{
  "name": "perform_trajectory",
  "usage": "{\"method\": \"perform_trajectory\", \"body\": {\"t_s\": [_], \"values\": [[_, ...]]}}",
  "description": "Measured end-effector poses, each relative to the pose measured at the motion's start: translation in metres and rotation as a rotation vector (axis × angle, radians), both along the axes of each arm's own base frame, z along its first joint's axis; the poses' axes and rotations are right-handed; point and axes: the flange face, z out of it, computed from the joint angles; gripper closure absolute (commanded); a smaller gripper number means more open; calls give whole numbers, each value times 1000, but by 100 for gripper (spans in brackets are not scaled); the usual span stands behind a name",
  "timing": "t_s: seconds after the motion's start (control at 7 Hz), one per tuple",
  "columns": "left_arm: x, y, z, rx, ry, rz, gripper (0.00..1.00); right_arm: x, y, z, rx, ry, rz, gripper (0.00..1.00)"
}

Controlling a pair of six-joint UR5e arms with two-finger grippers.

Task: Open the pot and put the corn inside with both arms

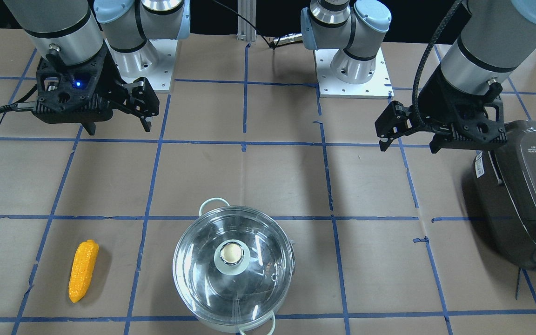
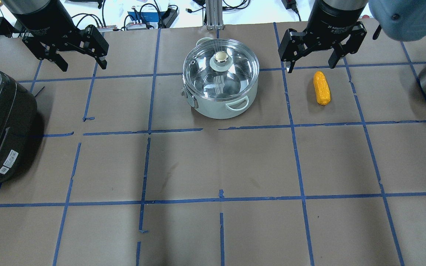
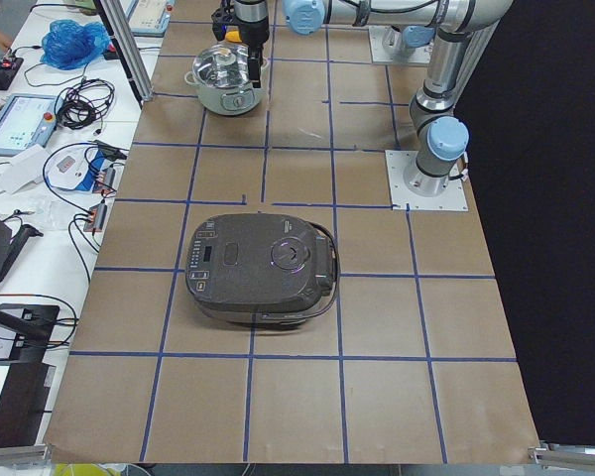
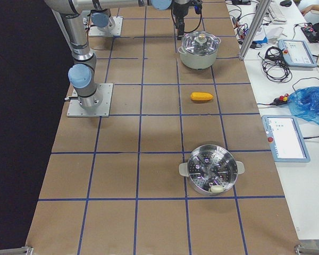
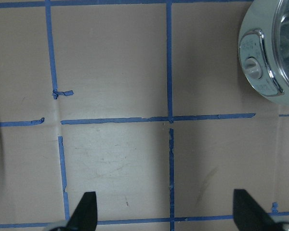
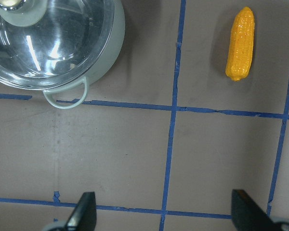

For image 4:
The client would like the yellow corn cob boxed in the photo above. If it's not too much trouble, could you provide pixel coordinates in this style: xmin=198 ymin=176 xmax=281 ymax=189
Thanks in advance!
xmin=190 ymin=92 xmax=214 ymax=101

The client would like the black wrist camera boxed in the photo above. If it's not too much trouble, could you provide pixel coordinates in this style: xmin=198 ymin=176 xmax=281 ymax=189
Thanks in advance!
xmin=192 ymin=0 xmax=202 ymax=15

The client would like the red button controller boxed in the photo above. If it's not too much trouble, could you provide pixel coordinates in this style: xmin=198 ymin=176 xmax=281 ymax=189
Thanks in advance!
xmin=272 ymin=93 xmax=289 ymax=106

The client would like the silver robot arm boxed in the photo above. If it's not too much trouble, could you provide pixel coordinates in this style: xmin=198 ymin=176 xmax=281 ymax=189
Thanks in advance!
xmin=45 ymin=1 xmax=173 ymax=108
xmin=87 ymin=1 xmax=195 ymax=39

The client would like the glass pot lid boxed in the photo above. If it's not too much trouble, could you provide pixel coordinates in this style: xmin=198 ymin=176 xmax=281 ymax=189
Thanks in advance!
xmin=182 ymin=31 xmax=221 ymax=56

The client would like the near blue teach pendant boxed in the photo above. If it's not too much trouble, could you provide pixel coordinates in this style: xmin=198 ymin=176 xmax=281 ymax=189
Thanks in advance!
xmin=262 ymin=115 xmax=310 ymax=163

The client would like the white keyboard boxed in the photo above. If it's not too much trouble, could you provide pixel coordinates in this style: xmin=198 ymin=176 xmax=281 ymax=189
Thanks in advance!
xmin=267 ymin=2 xmax=287 ymax=24

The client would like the steel steamer basket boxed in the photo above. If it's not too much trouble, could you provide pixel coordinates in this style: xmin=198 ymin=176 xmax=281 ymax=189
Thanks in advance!
xmin=179 ymin=144 xmax=245 ymax=196

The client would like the coiled black cable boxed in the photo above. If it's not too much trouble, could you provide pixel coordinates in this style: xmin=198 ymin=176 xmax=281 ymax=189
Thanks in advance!
xmin=258 ymin=46 xmax=292 ymax=82

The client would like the white paper box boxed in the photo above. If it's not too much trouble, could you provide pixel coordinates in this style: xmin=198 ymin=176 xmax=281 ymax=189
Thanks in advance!
xmin=264 ymin=25 xmax=285 ymax=45

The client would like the pale green cooking pot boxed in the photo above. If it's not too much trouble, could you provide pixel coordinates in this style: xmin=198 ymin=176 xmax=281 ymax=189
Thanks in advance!
xmin=178 ymin=44 xmax=217 ymax=70

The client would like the blue teach pendant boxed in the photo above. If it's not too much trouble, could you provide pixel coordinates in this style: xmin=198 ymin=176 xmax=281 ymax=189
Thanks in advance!
xmin=278 ymin=39 xmax=317 ymax=68
xmin=262 ymin=115 xmax=310 ymax=163

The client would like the aluminium frame post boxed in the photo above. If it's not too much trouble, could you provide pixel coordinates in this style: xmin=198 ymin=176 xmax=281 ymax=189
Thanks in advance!
xmin=239 ymin=0 xmax=271 ymax=61

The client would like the far blue teach pendant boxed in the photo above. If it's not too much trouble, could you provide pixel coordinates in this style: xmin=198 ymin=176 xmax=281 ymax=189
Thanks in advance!
xmin=278 ymin=39 xmax=317 ymax=68

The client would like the blue plastic bag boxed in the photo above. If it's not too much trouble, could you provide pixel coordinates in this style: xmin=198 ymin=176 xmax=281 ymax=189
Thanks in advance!
xmin=288 ymin=87 xmax=319 ymax=125

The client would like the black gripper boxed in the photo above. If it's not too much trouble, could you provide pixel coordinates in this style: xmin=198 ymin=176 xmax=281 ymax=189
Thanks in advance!
xmin=172 ymin=0 xmax=189 ymax=40

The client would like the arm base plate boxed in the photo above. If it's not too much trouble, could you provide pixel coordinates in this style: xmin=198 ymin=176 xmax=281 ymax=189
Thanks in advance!
xmin=89 ymin=14 xmax=123 ymax=37
xmin=67 ymin=83 xmax=113 ymax=117

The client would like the black computer mouse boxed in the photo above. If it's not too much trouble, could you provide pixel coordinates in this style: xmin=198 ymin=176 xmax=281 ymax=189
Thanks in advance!
xmin=279 ymin=0 xmax=292 ymax=7

